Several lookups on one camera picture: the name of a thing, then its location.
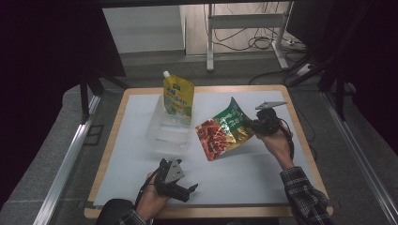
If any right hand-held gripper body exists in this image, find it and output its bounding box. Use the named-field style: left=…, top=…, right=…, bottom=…
left=248, top=100, right=288, bottom=137

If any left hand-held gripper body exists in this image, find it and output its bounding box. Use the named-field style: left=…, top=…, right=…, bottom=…
left=153, top=157, right=192, bottom=203

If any green and red snack packet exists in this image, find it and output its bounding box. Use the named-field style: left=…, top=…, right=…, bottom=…
left=195, top=97, right=255, bottom=162

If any clear plastic container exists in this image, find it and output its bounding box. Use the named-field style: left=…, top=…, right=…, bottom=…
left=145, top=95, right=193, bottom=151

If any yellow spout pouch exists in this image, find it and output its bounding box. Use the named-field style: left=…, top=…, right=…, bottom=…
left=162, top=70, right=195, bottom=126

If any person's right hand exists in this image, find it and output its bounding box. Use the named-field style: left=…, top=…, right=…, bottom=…
left=254, top=126, right=295, bottom=172

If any person's left hand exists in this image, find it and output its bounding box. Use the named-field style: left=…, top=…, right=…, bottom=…
left=136, top=172, right=172, bottom=221

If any wooden table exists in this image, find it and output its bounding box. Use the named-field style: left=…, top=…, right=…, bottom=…
left=84, top=83, right=334, bottom=219

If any white power strip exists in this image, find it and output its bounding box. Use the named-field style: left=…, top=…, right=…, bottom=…
left=295, top=63, right=314, bottom=78

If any dark cloth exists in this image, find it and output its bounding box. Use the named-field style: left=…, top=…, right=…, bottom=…
left=95, top=198, right=136, bottom=225

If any black metal stand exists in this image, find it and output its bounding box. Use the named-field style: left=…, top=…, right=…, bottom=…
left=79, top=73, right=130, bottom=125
left=286, top=54, right=349, bottom=122

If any white metal stand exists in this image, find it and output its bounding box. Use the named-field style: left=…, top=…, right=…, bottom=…
left=206, top=2, right=295, bottom=72

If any dark curtain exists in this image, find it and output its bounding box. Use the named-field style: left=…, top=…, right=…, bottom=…
left=0, top=0, right=127, bottom=209
left=285, top=0, right=398, bottom=155

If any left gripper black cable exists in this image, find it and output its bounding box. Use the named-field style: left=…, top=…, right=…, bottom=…
left=134, top=168, right=162, bottom=210

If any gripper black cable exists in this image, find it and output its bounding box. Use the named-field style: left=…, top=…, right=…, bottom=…
left=134, top=168, right=162, bottom=210
left=277, top=117, right=297, bottom=161

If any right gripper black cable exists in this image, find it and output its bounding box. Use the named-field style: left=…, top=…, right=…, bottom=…
left=277, top=117, right=297, bottom=161

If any thin black floor cable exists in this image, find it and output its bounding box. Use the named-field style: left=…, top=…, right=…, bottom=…
left=293, top=101, right=319, bottom=162

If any tangle of black floor cables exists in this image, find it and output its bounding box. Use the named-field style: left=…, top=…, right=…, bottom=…
left=212, top=3, right=309, bottom=54

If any black floor bracket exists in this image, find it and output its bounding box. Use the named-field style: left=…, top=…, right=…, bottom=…
left=84, top=124, right=105, bottom=146

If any aluminium floor rail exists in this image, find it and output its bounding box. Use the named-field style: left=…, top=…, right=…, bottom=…
left=320, top=90, right=398, bottom=225
left=32, top=95, right=101, bottom=225

